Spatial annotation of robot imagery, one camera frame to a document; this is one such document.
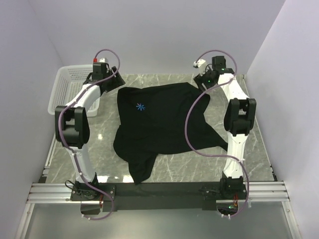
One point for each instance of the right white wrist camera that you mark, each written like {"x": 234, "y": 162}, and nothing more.
{"x": 200, "y": 65}

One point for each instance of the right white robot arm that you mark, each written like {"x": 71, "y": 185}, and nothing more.
{"x": 238, "y": 121}

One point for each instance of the black base beam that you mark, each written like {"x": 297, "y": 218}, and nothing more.
{"x": 207, "y": 196}

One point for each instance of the black t shirt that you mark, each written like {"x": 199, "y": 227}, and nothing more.
{"x": 167, "y": 119}

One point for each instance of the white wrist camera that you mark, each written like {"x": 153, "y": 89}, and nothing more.
{"x": 101, "y": 60}
{"x": 200, "y": 65}

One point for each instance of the white plastic basket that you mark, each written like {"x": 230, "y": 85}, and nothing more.
{"x": 68, "y": 83}

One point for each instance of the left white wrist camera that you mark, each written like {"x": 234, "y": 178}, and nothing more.
{"x": 101, "y": 60}

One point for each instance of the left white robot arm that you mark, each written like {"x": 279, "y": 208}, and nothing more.
{"x": 71, "y": 122}

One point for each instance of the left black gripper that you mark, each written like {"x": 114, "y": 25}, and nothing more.
{"x": 118, "y": 81}

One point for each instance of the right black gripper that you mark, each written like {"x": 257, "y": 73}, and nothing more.
{"x": 199, "y": 79}

